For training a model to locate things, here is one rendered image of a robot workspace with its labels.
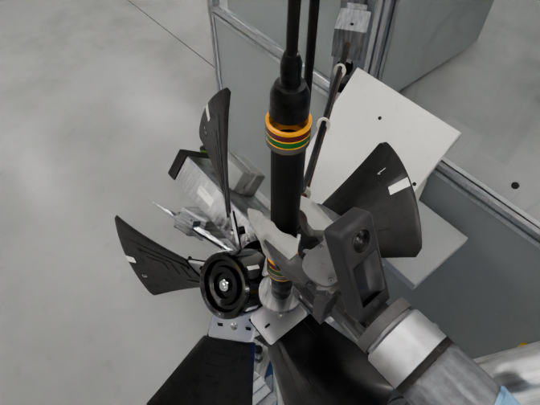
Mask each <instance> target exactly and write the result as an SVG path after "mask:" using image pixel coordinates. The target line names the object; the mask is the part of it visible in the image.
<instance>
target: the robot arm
mask: <svg viewBox="0 0 540 405"><path fill-rule="evenodd" d="M247 213H248V218H249V222H250V224H251V226H252V229H253V231H254V232H255V234H256V236H257V238H258V240H259V241H260V244H261V247H262V250H263V253H264V254H265V255H266V256H267V257H268V258H269V259H270V260H271V261H272V262H273V263H274V265H275V266H276V268H277V270H278V271H279V272H280V274H281V275H282V276H284V277H285V278H286V279H288V280H290V281H296V282H297V283H298V285H297V286H296V285H295V284H294V285H293V286H292V295H294V297H295V298H296V299H298V301H299V302H300V303H301V304H302V305H303V306H304V307H305V308H306V309H307V310H308V311H309V313H310V314H311V315H312V316H313V317H314V318H315V319H316V320H317V322H318V323H319V324H321V323H322V322H323V321H325V320H326V319H327V318H328V317H332V318H333V319H334V320H335V321H336V322H337V323H338V324H339V325H340V326H341V327H342V328H343V329H344V330H345V331H346V333H347V334H348V335H349V336H350V337H351V338H352V339H353V340H354V341H355V342H356V343H357V345H358V347H359V348H360V349H361V350H362V351H363V352H364V353H365V354H368V353H369V355H368V361H369V362H370V363H371V364H372V365H373V366H374V367H375V368H376V369H377V370H378V372H379V373H380V374H381V375H382V376H383V377H384V378H385V379H386V380H387V381H388V382H389V383H390V384H391V385H392V386H393V389H392V392H391V397H390V399H389V401H388V403H387V405H540V341H539V342H533V343H530V344H527V345H523V346H519V347H516V348H513V349H509V350H504V351H501V352H498V353H495V354H490V355H486V356H484V357H480V358H475V359H471V358H470V357H469V356H468V355H467V354H466V353H465V352H464V351H463V350H462V349H461V348H460V347H459V346H458V345H457V344H455V343H454V342H453V341H452V340H451V339H450V338H449V337H447V336H446V335H445V334H444V333H443V332H442V331H441V330H440V328H439V326H438V325H437V324H436V323H432V322H431V321H429V320H428V319H427V318H426V317H425V316H424V315H423V314H422V313H421V312H420V311H419V310H418V309H413V310H412V311H411V308H412V306H411V305H410V304H409V303H408V302H407V301H406V300H405V299H404V298H403V297H401V298H399V299H398V300H397V301H395V302H394V303H393V304H391V305H390V306H389V305H388V304H387V303H386V302H387V301H388V300H389V299H390V294H389V291H388V287H387V280H386V277H385V272H384V269H383V262H382V258H381V255H380V251H379V247H378V241H377V236H376V233H375V229H374V222H373V219H372V214H371V213H370V212H369V211H364V210H362V209H359V208H356V207H353V208H351V209H350V210H349V211H347V212H346V213H345V214H344V215H342V216H340V215H338V214H337V213H335V212H333V211H332V210H330V209H329V208H327V207H324V206H323V205H321V204H320V203H315V202H314V201H312V200H310V199H308V198H306V197H304V196H301V205H300V214H299V221H300V225H301V228H302V230H303V231H304V233H305V234H306V235H307V236H313V237H317V239H318V240H319V241H320V242H321V243H319V244H318V245H317V246H316V247H315V248H313V249H312V250H309V249H304V250H303V253H302V257H303V258H304V259H302V258H300V257H299V255H298V254H297V249H298V239H296V238H295V237H294V236H292V235H290V234H286V233H284V232H282V231H280V230H279V229H278V228H277V227H276V225H275V223H274V222H272V221H269V220H268V219H266V218H265V217H264V215H263V211H260V210H257V209H255V208H252V207H249V208H248V209H247ZM300 295H301V296H302V297H303V298H304V299H305V300H306V301H307V302H308V304H309V305H310V306H311V307H312V308H313V311H312V310H311V309H310V308H309V307H308V306H307V304H306V303H304V302H303V300H302V299H301V298H300ZM432 351H433V352H432ZM424 359H425V360H424ZM423 360H424V361H423Z"/></svg>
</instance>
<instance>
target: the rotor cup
mask: <svg viewBox="0 0 540 405"><path fill-rule="evenodd" d="M265 260H266V255H265V254H264V253H263V250H262V247H261V244H260V241H259V240H256V241H252V242H250V243H248V244H247V245H245V246H244V247H243V249H236V250H230V251H223V252H216V253H215V254H213V255H212V256H210V257H209V258H208V259H207V260H206V261H205V263H204V265H203V266H202V270H201V272H200V277H199V287H200V293H201V296H202V299H203V302H204V304H205V305H206V307H207V308H208V309H209V310H210V312H211V313H213V314H214V315H215V316H216V317H219V318H221V319H225V320H232V319H236V318H238V317H242V316H245V315H248V314H250V313H254V312H255V311H257V310H258V309H260V308H261V307H262V306H263V305H262V304H261V302H260V297H259V293H258V295H257V292H259V287H260V283H261V279H263V278H265V276H262V271H263V268H264V263H265ZM257 264H258V265H259V267H260V268H257V269H253V270H249V271H248V268H247V267H248V266H252V265H257ZM221 280H226V281H227V283H228V290H227V291H226V292H223V291H222V290H221V289H220V287H219V282H220V281H221ZM257 305H258V307H257V309H252V310H249V311H247V312H246V310H247V309H248V308H251V307H253V306H257Z"/></svg>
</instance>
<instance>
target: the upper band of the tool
mask: <svg viewBox="0 0 540 405"><path fill-rule="evenodd" d="M269 117H270V116H269V113H268V112H267V114H266V117H265V123H266V125H267V127H268V129H269V130H270V131H271V132H272V133H274V134H276V135H278V136H281V137H298V136H300V135H302V134H304V133H306V132H307V131H308V130H309V129H310V127H311V125H312V116H311V114H310V113H309V117H308V119H307V120H306V121H304V122H303V123H301V124H299V125H298V126H297V125H280V124H278V123H276V122H275V121H274V120H273V119H272V118H271V117H270V118H269ZM270 123H271V124H270ZM277 125H278V126H277ZM275 126H276V127H275ZM299 126H300V127H299ZM273 127H274V128H273ZM282 129H293V130H296V131H297V132H293V133H286V132H281V131H279V130H282ZM306 138H307V137H306ZM272 139H273V138H272ZM273 140H274V141H277V140H275V139H273ZM303 140H304V139H303ZM303 140H301V141H303ZM268 142H269V141H268ZM278 142H280V143H285V142H281V141H278ZM298 142H300V141H298ZM269 143H270V142H269ZM294 143H297V142H293V143H285V144H294ZM270 144H271V143H270ZM271 145H273V144H271ZM273 146H274V145H273ZM303 146H304V145H303ZM275 147H276V146H275ZM301 147H302V146H301ZM277 148H278V149H281V148H279V147H277ZM299 148H300V147H299ZM299 148H295V149H299ZM285 150H292V149H285Z"/></svg>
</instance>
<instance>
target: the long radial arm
mask: <svg viewBox="0 0 540 405"><path fill-rule="evenodd" d="M175 181H176V182H177V184H178V185H179V186H180V187H181V188H182V189H183V190H184V191H185V192H186V193H187V194H188V195H189V196H190V197H191V199H192V200H193V201H194V202H195V203H196V204H197V205H198V207H199V208H200V209H201V210H202V211H203V212H204V213H205V214H206V216H207V217H208V218H209V219H210V220H211V221H212V223H213V224H214V225H215V226H216V227H217V228H218V229H219V230H220V231H221V232H222V233H223V234H224V235H225V236H226V237H227V239H228V240H229V241H230V242H231V243H232V244H233V245H234V247H235V248H236V249H238V247H237V244H236V241H235V235H231V232H230V230H231V229H233V226H232V221H231V220H230V219H229V218H227V214H226V210H225V204H224V200H223V192H222V191H221V186H220V184H219V180H218V177H217V175H216V173H215V172H214V171H213V165H212V163H211V160H210V159H209V158H202V157H190V156H188V157H187V158H186V160H185V162H184V164H183V166H182V168H181V170H180V172H179V174H178V176H177V177H176V179H175ZM229 190H230V198H231V212H232V211H235V217H236V221H237V225H238V227H241V226H244V228H245V232H246V233H245V234H242V235H239V236H240V239H241V244H242V248H243V247H244V246H245V245H247V244H246V242H249V243H250V242H251V240H250V239H249V237H252V238H254V235H253V233H255V232H254V231H253V229H252V226H251V224H250V222H249V218H248V208H249V207H252V208H255V209H257V210H260V211H263V215H264V217H265V218H266V219H268V220H269V219H270V218H271V211H270V210H269V209H268V208H267V207H266V206H265V205H264V204H263V203H262V202H261V201H260V200H259V199H258V198H257V197H256V196H255V195H253V196H246V195H243V194H240V193H236V192H234V191H233V190H232V189H231V188H230V187H229ZM269 221H270V220H269Z"/></svg>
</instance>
